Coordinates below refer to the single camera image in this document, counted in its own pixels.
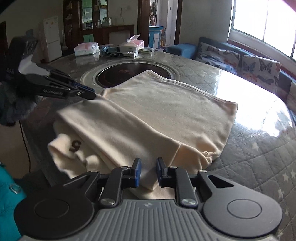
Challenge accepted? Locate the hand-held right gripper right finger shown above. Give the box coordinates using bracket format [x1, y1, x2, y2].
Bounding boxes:
[156, 157, 234, 208]

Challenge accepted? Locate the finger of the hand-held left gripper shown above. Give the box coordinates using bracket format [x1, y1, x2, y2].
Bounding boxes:
[26, 75, 97, 100]
[49, 70, 96, 93]

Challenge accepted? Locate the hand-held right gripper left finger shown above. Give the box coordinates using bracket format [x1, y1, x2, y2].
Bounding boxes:
[62, 158, 142, 208]

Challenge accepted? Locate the cream garment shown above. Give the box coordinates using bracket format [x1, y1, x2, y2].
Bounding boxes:
[47, 70, 238, 200]

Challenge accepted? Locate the person's left forearm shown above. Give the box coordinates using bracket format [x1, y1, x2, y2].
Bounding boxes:
[0, 80, 43, 127]

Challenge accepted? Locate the round table hot plate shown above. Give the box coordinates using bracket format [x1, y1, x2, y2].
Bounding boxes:
[80, 61, 183, 89]

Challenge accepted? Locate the white pink tissue pack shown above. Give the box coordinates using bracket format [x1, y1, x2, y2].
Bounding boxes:
[74, 42, 100, 57]

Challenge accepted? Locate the white refrigerator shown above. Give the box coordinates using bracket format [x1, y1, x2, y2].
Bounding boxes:
[43, 16, 63, 62]

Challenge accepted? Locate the white device box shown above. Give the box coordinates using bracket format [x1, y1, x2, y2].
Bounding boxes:
[120, 44, 139, 57]

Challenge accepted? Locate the dark wooden cabinet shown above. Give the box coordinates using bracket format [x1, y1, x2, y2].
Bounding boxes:
[63, 0, 151, 47]

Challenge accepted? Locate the opened pink tissue pack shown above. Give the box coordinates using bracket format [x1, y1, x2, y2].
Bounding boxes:
[120, 34, 144, 52]

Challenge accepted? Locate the light blue cabinet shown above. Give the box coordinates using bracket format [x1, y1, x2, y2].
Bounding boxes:
[149, 26, 164, 49]

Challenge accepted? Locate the blue sofa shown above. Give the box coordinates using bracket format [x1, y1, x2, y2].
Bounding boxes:
[163, 37, 296, 107]

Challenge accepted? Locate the small butterfly print pillow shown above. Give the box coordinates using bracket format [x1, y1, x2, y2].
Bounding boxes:
[196, 42, 242, 70]

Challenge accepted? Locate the teal jacket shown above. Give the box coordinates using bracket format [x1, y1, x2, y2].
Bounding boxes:
[0, 163, 27, 241]

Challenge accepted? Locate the large butterfly print pillow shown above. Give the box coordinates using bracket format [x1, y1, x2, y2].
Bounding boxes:
[238, 54, 281, 87]

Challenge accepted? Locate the window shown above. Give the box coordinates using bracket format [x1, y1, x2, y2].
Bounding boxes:
[228, 0, 296, 58]

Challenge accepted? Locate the black cable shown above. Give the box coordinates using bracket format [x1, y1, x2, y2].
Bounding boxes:
[20, 120, 32, 173]

